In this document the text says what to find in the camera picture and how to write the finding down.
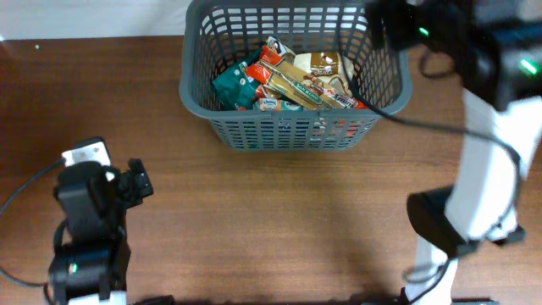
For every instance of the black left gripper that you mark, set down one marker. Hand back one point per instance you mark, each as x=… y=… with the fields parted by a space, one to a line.
x=128 y=185

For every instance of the green Nescafe coffee bag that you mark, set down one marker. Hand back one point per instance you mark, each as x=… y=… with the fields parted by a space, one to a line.
x=234 y=88

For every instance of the blue tissue pack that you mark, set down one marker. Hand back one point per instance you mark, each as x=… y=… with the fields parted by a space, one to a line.
x=276 y=105

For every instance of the orange spaghetti packet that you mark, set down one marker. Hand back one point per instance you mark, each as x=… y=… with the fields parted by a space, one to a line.
x=274 y=72

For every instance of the small beige snack pouch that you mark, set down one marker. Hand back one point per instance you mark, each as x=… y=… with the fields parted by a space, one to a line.
x=281 y=49

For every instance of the large beige snack bag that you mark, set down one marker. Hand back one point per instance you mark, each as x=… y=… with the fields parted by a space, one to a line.
x=332 y=68

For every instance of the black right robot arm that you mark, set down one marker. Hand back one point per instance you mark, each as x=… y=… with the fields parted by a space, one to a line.
x=497 y=54

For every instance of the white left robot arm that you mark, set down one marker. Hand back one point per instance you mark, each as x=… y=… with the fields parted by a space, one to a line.
x=91 y=252

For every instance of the grey plastic basket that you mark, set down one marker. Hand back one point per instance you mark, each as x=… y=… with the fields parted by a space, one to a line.
x=219 y=34

